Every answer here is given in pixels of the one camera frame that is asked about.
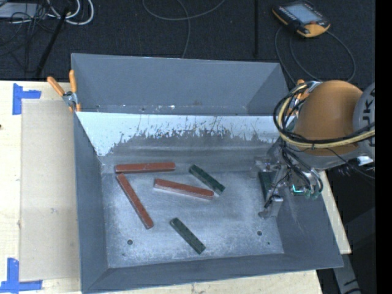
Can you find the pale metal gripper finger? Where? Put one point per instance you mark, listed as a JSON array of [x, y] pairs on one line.
[[264, 164], [270, 208]]

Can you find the dark green flat block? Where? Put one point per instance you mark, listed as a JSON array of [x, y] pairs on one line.
[[207, 179], [187, 235]]

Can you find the grey metal bin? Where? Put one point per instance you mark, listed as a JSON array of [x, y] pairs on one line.
[[214, 225]]

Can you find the red-brown flat block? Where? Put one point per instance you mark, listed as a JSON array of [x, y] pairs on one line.
[[183, 188], [144, 167], [134, 201]]

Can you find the pale flat board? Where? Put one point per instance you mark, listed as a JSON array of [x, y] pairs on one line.
[[46, 179]]

